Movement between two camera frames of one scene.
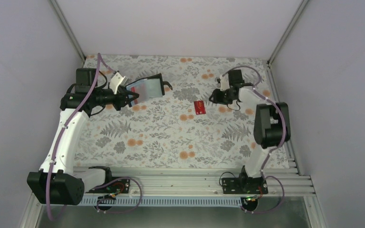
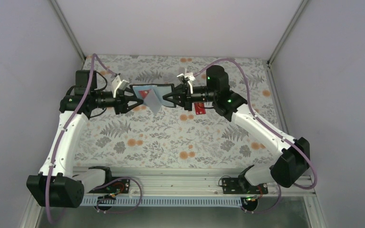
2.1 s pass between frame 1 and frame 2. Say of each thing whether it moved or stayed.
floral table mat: stayed
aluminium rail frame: stayed
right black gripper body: moved
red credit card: stayed
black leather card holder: moved
